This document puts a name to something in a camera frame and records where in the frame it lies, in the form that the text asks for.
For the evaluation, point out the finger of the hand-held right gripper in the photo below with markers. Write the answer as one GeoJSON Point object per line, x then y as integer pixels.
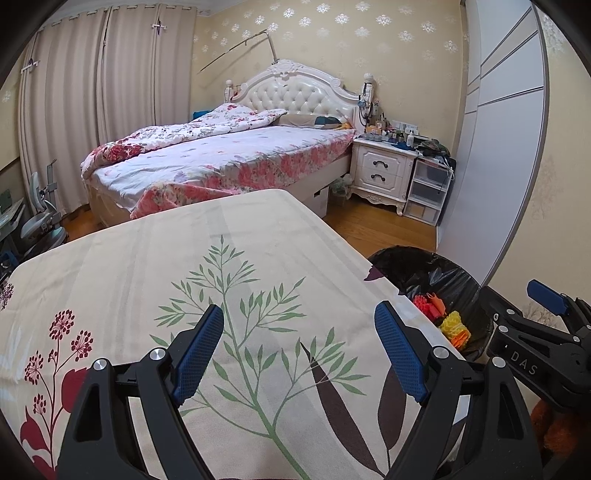
{"type": "Point", "coordinates": [547, 295]}
{"type": "Point", "coordinates": [512, 314]}

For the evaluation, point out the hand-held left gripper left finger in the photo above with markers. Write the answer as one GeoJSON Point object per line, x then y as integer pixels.
{"type": "Point", "coordinates": [198, 355]}

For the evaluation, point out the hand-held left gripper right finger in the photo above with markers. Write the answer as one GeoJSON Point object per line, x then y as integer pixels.
{"type": "Point", "coordinates": [401, 355]}

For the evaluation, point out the red foam fruit net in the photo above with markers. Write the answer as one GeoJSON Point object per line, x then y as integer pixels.
{"type": "Point", "coordinates": [420, 305]}

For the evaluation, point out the yellow foam fruit net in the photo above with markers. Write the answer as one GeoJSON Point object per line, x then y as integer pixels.
{"type": "Point", "coordinates": [455, 325]}

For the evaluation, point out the orange paper box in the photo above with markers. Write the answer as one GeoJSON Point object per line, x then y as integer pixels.
{"type": "Point", "coordinates": [459, 340]}

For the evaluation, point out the orange plastic bag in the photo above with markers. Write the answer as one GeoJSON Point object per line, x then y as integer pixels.
{"type": "Point", "coordinates": [436, 304]}

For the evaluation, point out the black bag trash bin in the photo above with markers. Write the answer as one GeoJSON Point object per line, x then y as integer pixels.
{"type": "Point", "coordinates": [415, 267]}

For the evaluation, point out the white sliding wardrobe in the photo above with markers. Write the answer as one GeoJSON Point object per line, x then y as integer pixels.
{"type": "Point", "coordinates": [498, 161]}

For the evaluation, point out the clear plastic drawer unit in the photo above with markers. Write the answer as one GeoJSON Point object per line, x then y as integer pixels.
{"type": "Point", "coordinates": [429, 189]}

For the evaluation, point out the clear plastic bag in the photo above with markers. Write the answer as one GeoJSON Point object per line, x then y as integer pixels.
{"type": "Point", "coordinates": [340, 187]}

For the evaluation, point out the white nightstand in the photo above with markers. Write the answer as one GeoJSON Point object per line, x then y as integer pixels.
{"type": "Point", "coordinates": [381, 168]}

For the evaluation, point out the grey desk chair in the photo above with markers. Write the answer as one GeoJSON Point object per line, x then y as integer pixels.
{"type": "Point", "coordinates": [39, 226]}

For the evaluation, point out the pink floral bedsheet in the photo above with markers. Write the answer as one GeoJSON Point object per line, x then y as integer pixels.
{"type": "Point", "coordinates": [258, 157]}

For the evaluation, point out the pile of small bedside items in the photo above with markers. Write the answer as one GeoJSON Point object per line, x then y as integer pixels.
{"type": "Point", "coordinates": [397, 136]}

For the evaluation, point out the floral quilt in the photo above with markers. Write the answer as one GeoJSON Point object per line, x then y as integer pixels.
{"type": "Point", "coordinates": [161, 138]}

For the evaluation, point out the grey study desk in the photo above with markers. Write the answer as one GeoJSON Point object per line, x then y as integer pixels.
{"type": "Point", "coordinates": [11, 217]}

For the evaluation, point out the grey pillow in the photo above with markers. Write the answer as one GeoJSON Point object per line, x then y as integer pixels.
{"type": "Point", "coordinates": [298, 120]}

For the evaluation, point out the wide beige curtain panel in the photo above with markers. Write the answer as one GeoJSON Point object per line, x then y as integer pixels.
{"type": "Point", "coordinates": [60, 115]}

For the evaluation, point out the white tufted bed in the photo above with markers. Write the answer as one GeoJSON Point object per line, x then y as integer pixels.
{"type": "Point", "coordinates": [295, 92]}

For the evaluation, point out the narrow beige curtain panel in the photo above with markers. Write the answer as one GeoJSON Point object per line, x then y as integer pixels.
{"type": "Point", "coordinates": [143, 69]}

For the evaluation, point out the metal mosquito net pole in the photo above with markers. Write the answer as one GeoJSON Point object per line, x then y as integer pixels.
{"type": "Point", "coordinates": [273, 46]}

